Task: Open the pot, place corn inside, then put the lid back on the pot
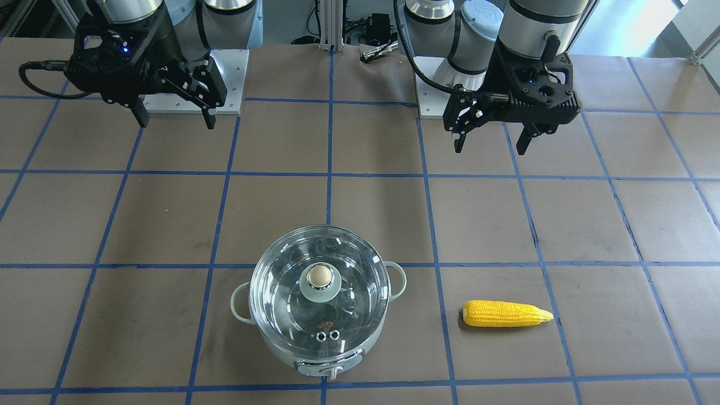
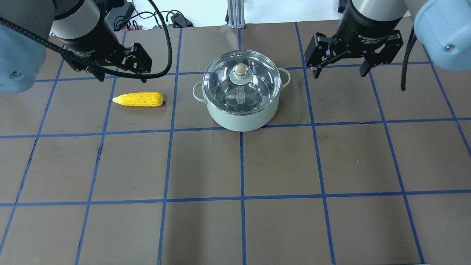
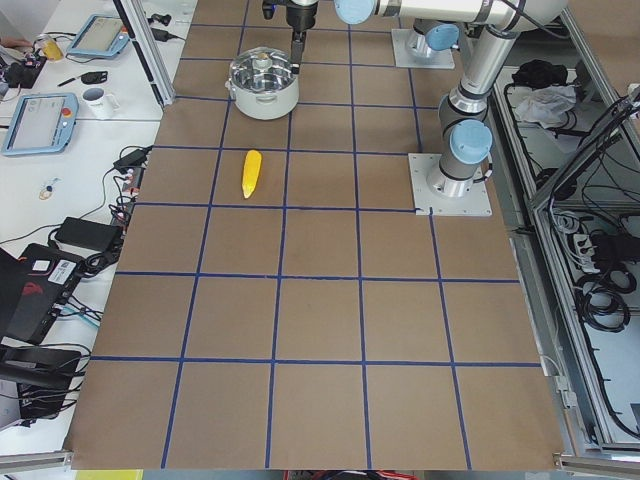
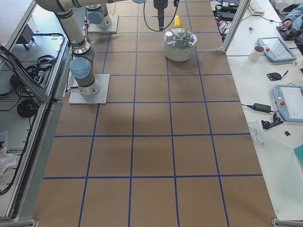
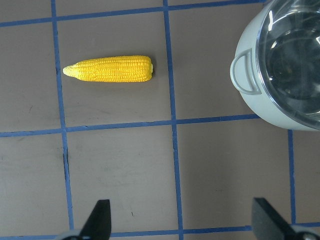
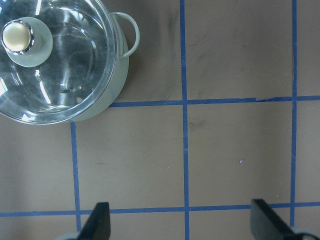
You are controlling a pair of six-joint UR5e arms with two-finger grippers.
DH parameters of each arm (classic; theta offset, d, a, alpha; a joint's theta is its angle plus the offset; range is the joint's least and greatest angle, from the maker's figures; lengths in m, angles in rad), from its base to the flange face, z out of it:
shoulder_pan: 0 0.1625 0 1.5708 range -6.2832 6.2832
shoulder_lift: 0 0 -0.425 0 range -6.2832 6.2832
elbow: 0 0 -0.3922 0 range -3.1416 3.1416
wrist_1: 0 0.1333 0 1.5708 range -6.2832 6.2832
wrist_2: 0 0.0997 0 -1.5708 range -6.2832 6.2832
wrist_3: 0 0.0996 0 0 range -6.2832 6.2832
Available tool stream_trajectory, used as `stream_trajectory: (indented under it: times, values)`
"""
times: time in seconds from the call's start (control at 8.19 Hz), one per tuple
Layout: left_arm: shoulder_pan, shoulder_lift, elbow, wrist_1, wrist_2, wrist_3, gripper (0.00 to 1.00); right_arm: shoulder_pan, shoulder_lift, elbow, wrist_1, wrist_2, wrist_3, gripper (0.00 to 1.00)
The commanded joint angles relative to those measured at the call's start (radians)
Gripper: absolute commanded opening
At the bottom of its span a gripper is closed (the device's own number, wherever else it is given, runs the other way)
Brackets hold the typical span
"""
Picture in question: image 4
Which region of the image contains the white cooking pot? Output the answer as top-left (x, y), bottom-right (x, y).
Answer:
top-left (163, 27), bottom-right (197, 62)

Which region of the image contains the white paper cup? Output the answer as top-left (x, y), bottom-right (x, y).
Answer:
top-left (248, 45), bottom-right (265, 62)

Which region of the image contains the black coiled cable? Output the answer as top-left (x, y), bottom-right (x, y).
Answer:
top-left (16, 98), bottom-right (39, 118)

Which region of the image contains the teal folder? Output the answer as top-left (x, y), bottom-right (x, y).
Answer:
top-left (294, 145), bottom-right (303, 166)

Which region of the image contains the small black clip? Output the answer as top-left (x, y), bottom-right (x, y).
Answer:
top-left (284, 131), bottom-right (291, 137)

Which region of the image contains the person's hand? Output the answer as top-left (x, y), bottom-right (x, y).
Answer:
top-left (283, 20), bottom-right (292, 28)

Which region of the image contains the upper blue teach pendant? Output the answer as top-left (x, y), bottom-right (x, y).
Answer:
top-left (257, 37), bottom-right (297, 62)

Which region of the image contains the brown grid table mat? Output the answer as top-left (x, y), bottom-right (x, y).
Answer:
top-left (34, 0), bottom-right (275, 227)

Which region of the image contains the blue sleeved forearm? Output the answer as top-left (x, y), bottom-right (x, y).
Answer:
top-left (283, 3), bottom-right (303, 31)

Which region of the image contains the black gamepad controller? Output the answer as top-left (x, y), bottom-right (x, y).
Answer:
top-left (276, 26), bottom-right (301, 41)

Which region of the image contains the glass pot lid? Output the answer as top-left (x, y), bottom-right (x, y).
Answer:
top-left (164, 27), bottom-right (197, 49)

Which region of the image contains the lower blue teach pendant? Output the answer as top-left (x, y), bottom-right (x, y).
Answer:
top-left (273, 85), bottom-right (303, 122)

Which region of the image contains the black power brick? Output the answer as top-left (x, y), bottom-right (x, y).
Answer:
top-left (219, 12), bottom-right (235, 21)

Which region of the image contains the grey electronics box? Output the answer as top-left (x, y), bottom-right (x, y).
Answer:
top-left (16, 24), bottom-right (34, 51)

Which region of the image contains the yellow corn cob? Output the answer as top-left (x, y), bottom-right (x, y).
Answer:
top-left (174, 15), bottom-right (181, 27)

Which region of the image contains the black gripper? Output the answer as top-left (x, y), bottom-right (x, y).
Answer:
top-left (153, 0), bottom-right (168, 31)

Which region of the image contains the black bracket part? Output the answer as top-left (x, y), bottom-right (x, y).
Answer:
top-left (261, 113), bottom-right (284, 130)

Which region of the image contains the black power adapter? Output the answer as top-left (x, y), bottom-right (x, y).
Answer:
top-left (253, 103), bottom-right (272, 113)

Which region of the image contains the aluminium frame post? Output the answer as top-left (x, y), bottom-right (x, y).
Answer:
top-left (221, 0), bottom-right (250, 54)

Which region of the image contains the white crumpled cloth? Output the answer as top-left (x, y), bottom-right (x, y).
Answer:
top-left (0, 130), bottom-right (18, 183)

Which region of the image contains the white keyboard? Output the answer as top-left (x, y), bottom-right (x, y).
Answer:
top-left (248, 0), bottom-right (265, 16)

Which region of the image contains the clear acrylic stand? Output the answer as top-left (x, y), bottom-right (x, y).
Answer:
top-left (247, 121), bottom-right (264, 146)

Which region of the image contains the blue teach pendant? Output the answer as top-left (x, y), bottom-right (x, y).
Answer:
top-left (257, 37), bottom-right (297, 62)
top-left (273, 85), bottom-right (303, 122)

